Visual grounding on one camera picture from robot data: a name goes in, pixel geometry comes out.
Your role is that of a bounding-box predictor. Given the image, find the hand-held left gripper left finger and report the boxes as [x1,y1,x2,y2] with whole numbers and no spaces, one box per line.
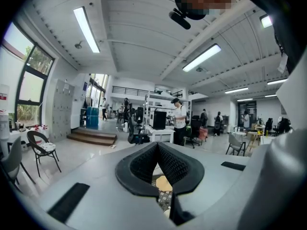
[35,141,178,230]

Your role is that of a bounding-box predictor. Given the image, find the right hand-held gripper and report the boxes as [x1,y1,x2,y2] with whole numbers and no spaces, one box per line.
[237,54,307,230]

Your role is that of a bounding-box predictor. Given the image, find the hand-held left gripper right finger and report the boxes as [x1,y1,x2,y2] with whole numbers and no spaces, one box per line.
[157,141,251,230]

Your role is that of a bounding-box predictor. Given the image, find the wooden step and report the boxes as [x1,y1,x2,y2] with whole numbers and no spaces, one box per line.
[66,127,118,146]

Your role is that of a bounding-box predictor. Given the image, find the wooden side table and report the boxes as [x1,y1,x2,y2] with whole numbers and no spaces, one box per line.
[247,130,264,151]

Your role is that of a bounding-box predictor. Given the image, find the grey chair with black legs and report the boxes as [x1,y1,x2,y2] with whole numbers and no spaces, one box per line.
[225,133,247,157]
[0,135,36,194]

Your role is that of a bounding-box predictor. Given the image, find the black lattice metal table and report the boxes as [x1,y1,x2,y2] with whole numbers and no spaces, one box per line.
[157,190,174,212]

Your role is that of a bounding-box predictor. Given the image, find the black office chair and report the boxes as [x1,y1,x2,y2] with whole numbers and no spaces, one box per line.
[184,118,203,149]
[127,116,151,145]

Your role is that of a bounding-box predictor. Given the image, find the blue stacked bins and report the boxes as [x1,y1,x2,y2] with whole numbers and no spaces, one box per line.
[85,106,99,130]

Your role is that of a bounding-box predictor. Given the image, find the patterned round seat cushion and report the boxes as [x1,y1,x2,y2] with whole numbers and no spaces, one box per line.
[39,142,57,154]

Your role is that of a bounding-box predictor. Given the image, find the white desk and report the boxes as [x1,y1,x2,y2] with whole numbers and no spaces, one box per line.
[145,125,176,144]

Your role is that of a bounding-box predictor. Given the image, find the black metal chair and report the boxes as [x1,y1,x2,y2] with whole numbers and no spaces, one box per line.
[26,130,62,178]

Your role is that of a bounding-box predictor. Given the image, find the grey lockers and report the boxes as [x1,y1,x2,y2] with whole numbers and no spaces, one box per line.
[49,79,75,143]

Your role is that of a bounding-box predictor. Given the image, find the black box machine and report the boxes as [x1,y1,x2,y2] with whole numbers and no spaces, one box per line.
[149,111,167,130]

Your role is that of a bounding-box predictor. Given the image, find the long ceiling light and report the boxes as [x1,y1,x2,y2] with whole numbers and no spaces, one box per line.
[224,87,249,94]
[260,14,273,29]
[182,44,222,72]
[73,6,101,54]
[267,78,288,85]

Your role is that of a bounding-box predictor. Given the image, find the white water dispenser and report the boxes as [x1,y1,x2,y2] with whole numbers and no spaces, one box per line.
[0,114,12,150]

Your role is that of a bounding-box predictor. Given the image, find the black framed window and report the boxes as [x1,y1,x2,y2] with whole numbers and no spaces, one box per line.
[14,43,55,129]

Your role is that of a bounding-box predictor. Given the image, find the person's black clothing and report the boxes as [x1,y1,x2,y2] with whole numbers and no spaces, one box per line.
[248,0,307,75]

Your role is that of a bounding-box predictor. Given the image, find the black head camera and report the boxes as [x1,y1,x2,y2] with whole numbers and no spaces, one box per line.
[168,8,192,30]

